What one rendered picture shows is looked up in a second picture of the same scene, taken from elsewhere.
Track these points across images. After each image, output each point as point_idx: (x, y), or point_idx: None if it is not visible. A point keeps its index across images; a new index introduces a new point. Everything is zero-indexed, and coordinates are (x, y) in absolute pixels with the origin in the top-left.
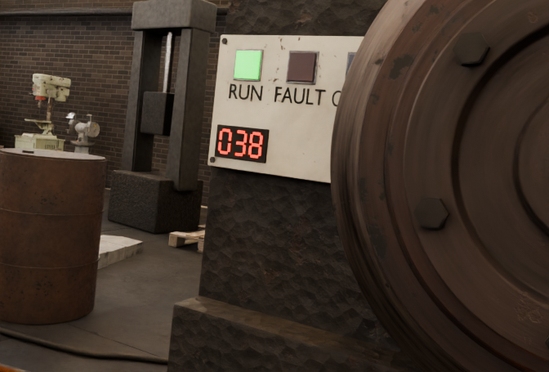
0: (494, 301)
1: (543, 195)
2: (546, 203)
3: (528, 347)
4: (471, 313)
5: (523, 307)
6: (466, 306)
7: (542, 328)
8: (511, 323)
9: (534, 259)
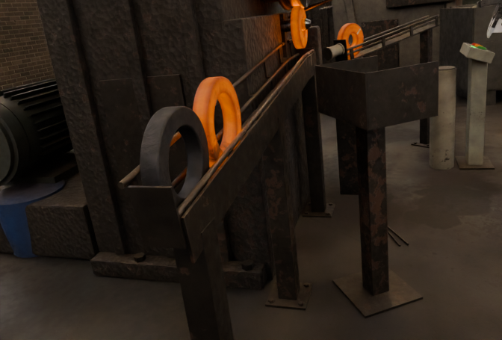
0: None
1: None
2: None
3: None
4: None
5: None
6: None
7: None
8: None
9: None
